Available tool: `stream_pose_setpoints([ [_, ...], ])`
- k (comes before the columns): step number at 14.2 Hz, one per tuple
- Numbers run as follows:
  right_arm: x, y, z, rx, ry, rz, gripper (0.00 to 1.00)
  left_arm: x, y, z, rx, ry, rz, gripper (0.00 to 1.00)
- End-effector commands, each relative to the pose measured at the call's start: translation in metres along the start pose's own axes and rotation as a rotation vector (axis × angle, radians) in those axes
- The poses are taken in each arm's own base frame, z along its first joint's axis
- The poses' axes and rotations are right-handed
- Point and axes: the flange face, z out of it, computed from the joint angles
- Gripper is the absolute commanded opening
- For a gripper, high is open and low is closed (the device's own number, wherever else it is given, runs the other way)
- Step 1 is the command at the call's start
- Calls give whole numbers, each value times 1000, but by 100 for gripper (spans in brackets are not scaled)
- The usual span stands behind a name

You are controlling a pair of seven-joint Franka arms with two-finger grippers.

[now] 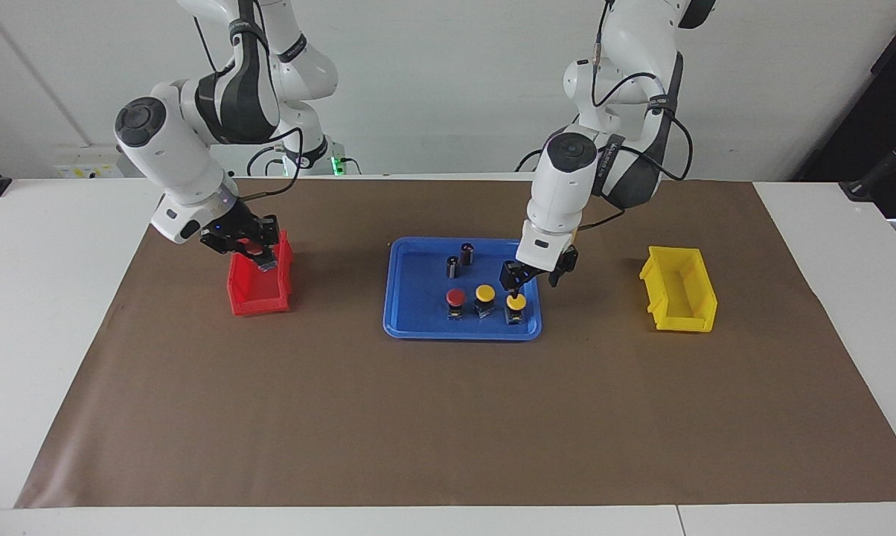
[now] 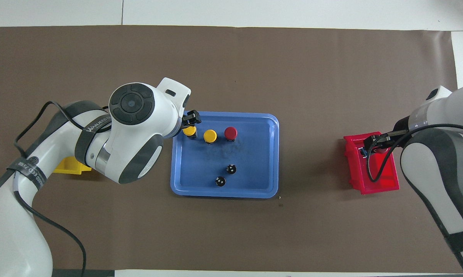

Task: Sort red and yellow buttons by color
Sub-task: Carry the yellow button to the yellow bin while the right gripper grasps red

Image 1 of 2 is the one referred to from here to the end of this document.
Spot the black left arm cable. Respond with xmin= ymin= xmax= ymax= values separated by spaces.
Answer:
xmin=516 ymin=0 xmax=696 ymax=233

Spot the brown paper table mat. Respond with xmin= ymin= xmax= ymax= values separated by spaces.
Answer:
xmin=15 ymin=177 xmax=896 ymax=509

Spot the white wall power strip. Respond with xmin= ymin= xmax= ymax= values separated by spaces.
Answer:
xmin=54 ymin=145 xmax=125 ymax=179

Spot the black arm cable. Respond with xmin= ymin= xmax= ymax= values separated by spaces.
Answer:
xmin=516 ymin=0 xmax=696 ymax=233
xmin=192 ymin=0 xmax=304 ymax=203

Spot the yellow plastic storage bin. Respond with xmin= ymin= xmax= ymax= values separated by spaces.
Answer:
xmin=639 ymin=246 xmax=718 ymax=333

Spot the black background panel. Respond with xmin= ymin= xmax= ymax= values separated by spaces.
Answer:
xmin=794 ymin=0 xmax=896 ymax=220

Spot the blue plastic tray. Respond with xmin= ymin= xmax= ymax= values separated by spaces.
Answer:
xmin=383 ymin=237 xmax=543 ymax=342

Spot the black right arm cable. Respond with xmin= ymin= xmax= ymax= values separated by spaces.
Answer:
xmin=192 ymin=0 xmax=304 ymax=203

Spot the red plastic storage bin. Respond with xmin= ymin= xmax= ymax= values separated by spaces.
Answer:
xmin=227 ymin=229 xmax=295 ymax=317

